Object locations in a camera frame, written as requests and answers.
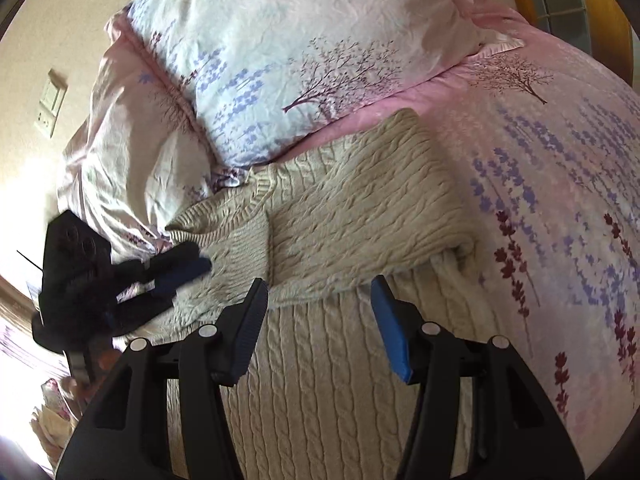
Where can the white wall switch panel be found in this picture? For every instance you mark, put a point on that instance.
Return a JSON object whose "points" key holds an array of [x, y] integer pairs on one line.
{"points": [[50, 102]]}

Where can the floral pink pillow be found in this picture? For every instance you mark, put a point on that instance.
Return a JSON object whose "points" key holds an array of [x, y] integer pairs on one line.
{"points": [[120, 160]]}

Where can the person's left hand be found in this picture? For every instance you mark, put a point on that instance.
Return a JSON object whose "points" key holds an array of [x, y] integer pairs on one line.
{"points": [[92, 360]]}

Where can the pink floral bed sheet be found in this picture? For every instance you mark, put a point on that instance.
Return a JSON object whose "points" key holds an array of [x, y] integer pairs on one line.
{"points": [[560, 200]]}

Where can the wooden headboard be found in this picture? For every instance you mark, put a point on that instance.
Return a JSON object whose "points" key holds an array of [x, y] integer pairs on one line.
{"points": [[565, 0]]}

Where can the floral white pillow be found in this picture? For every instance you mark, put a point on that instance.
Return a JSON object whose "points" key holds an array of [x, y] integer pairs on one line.
{"points": [[290, 50]]}

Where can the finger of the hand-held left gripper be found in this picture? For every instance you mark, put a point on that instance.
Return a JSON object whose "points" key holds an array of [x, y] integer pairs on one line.
{"points": [[150, 305], [186, 269]]}

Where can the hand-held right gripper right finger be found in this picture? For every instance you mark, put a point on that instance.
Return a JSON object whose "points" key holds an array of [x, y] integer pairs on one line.
{"points": [[389, 327]]}

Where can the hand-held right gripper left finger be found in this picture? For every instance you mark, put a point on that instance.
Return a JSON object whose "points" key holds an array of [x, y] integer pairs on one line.
{"points": [[248, 325]]}

